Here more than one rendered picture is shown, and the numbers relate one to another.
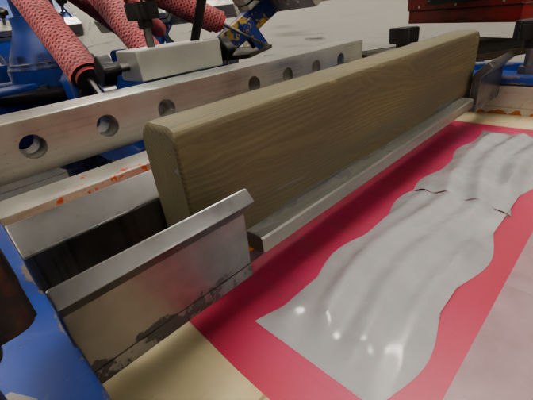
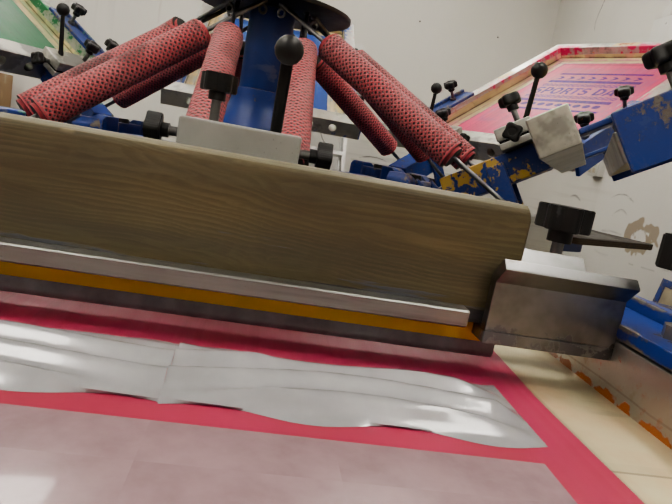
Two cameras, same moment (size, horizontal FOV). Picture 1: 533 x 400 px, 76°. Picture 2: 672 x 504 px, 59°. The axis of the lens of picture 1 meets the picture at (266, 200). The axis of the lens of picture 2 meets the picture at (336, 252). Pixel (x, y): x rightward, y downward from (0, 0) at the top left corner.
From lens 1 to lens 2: 0.35 m
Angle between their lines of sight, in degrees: 36
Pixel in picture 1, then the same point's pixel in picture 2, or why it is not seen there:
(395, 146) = (178, 266)
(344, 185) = (27, 247)
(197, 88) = not seen: hidden behind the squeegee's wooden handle
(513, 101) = (625, 380)
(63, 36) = (203, 100)
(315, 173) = (12, 219)
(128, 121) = not seen: hidden behind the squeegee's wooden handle
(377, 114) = (159, 209)
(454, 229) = (59, 356)
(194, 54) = (256, 144)
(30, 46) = (230, 116)
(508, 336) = not seen: outside the picture
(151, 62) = (194, 133)
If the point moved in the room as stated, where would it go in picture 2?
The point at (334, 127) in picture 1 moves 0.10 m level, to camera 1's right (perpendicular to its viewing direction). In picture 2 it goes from (57, 182) to (179, 223)
